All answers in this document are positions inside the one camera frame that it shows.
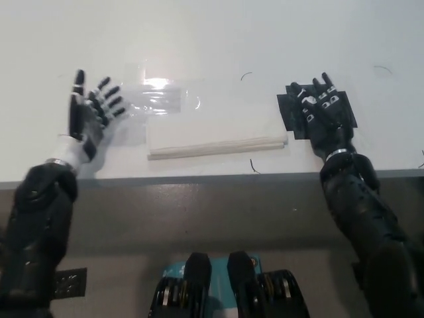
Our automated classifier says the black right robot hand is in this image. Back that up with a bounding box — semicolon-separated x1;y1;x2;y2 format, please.
286;72;358;162

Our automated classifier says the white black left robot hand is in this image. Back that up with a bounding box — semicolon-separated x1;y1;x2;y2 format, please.
54;68;129;168

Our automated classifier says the white napkin stack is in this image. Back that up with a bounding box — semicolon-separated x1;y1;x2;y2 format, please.
145;104;290;162

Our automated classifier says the black teal robot body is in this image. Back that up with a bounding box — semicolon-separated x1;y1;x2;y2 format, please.
146;251;313;318

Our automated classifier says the black perforated plate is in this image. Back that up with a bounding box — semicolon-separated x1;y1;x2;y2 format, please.
275;80;360;142

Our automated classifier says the clear plastic bag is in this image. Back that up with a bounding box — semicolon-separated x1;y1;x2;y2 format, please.
99;62;203;147

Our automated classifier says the black metal stand base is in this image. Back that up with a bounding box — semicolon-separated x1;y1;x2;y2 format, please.
52;266;88;297

